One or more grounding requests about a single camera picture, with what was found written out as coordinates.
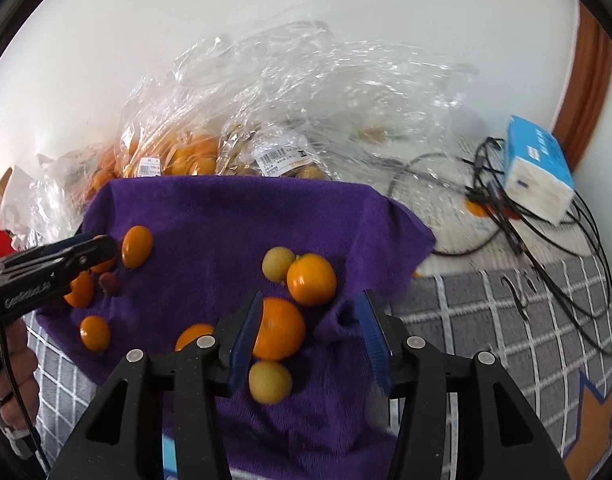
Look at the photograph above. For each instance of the large clear plastic bag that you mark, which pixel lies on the large clear plastic bag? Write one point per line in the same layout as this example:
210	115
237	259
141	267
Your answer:
336	85

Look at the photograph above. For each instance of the yellow-green round fruit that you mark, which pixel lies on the yellow-green round fruit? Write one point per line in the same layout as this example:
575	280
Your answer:
270	381
278	262

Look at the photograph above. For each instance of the pile of kumquats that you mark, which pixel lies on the pile of kumquats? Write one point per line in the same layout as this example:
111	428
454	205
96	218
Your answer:
195	155

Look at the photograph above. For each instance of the clear plastic bag with oranges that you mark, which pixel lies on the clear plastic bag with oranges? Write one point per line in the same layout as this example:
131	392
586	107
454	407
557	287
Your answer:
65	185

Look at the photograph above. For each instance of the grey checked blanket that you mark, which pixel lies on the grey checked blanket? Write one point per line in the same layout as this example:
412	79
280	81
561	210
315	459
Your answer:
486	315

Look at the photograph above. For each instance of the purple towel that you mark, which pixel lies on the purple towel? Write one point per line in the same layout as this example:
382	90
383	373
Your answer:
225	220

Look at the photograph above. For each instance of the blue and white tissue pack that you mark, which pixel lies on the blue and white tissue pack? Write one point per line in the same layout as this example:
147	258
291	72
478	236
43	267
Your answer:
536	170

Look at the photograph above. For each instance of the orange kumquat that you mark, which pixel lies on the orange kumquat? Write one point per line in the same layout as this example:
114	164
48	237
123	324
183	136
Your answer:
94	333
79	291
104	265
137	246
191	337

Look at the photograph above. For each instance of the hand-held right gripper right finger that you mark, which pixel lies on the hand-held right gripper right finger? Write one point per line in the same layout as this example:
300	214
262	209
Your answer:
373	347

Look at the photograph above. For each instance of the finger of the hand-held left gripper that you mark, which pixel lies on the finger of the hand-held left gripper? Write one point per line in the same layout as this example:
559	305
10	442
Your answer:
93	255

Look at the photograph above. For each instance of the small red fruit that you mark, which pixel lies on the small red fruit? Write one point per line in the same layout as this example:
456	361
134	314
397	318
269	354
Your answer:
108	282

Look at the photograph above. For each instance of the brown wooden door frame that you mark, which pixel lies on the brown wooden door frame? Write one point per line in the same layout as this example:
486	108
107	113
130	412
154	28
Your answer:
586	85

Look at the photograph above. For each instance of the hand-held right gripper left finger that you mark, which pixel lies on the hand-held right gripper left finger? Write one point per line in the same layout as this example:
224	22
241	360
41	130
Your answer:
245	347

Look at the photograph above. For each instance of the person's left hand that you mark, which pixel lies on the person's left hand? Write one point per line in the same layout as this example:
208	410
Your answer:
18	360

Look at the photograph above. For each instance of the striped bed sheet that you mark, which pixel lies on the striped bed sheet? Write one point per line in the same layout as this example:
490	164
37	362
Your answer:
551	245

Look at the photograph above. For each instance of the small orange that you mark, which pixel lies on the small orange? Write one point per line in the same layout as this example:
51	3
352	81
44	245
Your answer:
281	332

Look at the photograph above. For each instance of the large orange with stem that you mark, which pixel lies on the large orange with stem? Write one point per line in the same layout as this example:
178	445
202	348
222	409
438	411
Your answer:
311	281

